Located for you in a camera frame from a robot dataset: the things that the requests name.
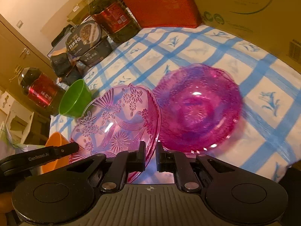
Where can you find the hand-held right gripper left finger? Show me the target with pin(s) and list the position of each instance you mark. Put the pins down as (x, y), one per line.
(142, 155)

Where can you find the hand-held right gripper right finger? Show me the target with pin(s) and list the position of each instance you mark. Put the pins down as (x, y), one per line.
(160, 156)

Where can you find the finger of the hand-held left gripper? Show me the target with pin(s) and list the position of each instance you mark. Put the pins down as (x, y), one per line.
(68, 148)

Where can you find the orange plastic bowl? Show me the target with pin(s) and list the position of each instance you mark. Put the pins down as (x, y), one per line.
(57, 139)

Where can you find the light pink flowered glass plate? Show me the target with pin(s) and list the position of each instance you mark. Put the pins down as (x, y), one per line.
(112, 122)

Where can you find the green plastic bowl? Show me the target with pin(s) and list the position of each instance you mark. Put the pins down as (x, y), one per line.
(73, 101)

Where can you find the white chair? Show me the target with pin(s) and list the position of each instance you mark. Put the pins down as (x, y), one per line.
(16, 122)

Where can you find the dark oil bottle red label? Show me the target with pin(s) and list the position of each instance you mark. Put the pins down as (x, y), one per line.
(40, 91)

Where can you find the black food box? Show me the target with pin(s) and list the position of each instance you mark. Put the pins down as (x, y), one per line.
(96, 54)

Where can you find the wooden cabinet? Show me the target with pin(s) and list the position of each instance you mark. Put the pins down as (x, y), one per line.
(14, 51)

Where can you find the round instant food tub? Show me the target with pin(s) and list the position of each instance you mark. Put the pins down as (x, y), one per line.
(82, 37)

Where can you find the blue checked tablecloth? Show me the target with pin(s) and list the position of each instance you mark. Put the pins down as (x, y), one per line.
(188, 47)

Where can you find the large oil bottle red label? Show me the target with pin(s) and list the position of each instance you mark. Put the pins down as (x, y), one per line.
(110, 16)

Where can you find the red fabric bag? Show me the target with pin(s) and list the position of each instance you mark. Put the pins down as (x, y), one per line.
(160, 4)

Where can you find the cardboard box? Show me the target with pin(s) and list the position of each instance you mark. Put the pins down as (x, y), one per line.
(247, 4)

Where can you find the wall switch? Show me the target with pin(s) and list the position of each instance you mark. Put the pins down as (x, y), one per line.
(20, 24)

